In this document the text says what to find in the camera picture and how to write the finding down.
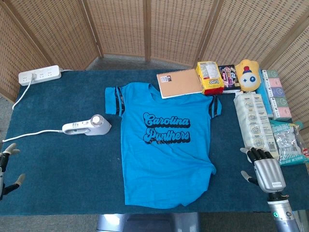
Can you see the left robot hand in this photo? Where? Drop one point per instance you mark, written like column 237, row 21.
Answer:
column 4, row 160

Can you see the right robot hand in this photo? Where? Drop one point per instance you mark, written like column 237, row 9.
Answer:
column 268, row 171

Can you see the white handheld steam iron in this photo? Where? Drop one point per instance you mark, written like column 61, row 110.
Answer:
column 96, row 128

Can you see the blue Carolina Panthers t-shirt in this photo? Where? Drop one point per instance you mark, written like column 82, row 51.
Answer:
column 164, row 164

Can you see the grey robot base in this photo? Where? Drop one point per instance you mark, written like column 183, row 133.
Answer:
column 144, row 223

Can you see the teal silver candy bag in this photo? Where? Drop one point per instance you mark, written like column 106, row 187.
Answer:
column 287, row 142

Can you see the long white tissue pack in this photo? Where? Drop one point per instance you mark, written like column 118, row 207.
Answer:
column 256, row 120

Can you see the dark teal table cover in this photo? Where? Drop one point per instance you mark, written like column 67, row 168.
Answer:
column 60, row 169

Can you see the pastel tissue box pack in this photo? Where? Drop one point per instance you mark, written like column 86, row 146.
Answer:
column 277, row 96

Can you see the yellow plush toy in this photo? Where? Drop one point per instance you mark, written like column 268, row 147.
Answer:
column 248, row 77

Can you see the white power strip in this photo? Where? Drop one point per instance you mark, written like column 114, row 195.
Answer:
column 48, row 73

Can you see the black snack packet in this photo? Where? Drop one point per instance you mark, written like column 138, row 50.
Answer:
column 229, row 77

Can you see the yellow Lipo snack bag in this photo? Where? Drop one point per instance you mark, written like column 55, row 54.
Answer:
column 210, row 82

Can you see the brown spiral notebook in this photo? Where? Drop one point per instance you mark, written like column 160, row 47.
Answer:
column 178, row 83

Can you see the wicker folding screen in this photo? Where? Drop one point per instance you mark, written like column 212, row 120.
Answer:
column 120, row 24

